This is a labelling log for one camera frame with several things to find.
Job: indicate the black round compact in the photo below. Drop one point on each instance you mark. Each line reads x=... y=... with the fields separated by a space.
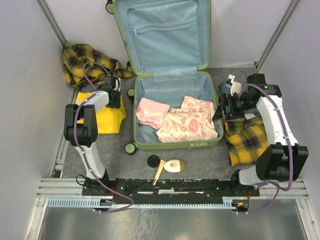
x=153 y=161

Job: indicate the white paper tag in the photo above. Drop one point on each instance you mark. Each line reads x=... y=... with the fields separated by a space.
x=249 y=116

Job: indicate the yellow plaid shirt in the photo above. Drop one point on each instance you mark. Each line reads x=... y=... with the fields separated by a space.
x=81 y=61
x=245 y=140

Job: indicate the white sunscreen bottle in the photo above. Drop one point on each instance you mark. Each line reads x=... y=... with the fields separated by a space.
x=175 y=166

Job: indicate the right aluminium corner post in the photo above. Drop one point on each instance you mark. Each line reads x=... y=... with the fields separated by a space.
x=289 y=12

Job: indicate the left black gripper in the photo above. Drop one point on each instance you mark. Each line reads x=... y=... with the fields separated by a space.
x=117 y=104

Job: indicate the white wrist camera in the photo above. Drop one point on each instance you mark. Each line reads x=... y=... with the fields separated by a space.
x=117 y=84
x=235 y=87

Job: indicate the left aluminium corner post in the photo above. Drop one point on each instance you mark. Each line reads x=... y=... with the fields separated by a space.
x=49 y=16

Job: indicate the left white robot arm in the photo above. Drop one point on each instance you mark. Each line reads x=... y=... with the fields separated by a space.
x=84 y=140

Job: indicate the aluminium corner post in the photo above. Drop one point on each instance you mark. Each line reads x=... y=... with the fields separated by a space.
x=289 y=12
x=49 y=16

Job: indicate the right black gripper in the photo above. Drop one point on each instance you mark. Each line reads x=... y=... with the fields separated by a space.
x=227 y=99

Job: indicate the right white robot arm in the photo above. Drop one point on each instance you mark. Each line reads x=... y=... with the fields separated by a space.
x=284 y=157

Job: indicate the blue-grey garment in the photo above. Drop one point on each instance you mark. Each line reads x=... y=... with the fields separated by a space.
x=223 y=89

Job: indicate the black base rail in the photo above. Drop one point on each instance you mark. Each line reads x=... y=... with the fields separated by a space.
x=169 y=191

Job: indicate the pink fluffy cloth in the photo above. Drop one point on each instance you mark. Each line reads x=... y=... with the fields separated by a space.
x=151 y=113

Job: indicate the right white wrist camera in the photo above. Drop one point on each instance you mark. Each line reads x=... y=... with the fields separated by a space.
x=235 y=87

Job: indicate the yellow garment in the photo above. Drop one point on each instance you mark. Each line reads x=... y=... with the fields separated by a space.
x=110 y=120

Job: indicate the green suitcase blue lining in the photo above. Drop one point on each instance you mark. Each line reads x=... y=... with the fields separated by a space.
x=168 y=43

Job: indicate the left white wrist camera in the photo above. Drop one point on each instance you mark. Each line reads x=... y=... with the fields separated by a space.
x=117 y=84

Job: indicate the cream pink-print cloth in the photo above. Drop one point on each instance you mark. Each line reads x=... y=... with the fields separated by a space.
x=191 y=122

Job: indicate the gold cosmetic tube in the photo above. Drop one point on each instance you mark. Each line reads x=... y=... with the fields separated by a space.
x=159 y=171

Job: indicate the crumpled yellow plaid shirt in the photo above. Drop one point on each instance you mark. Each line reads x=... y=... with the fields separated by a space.
x=81 y=61

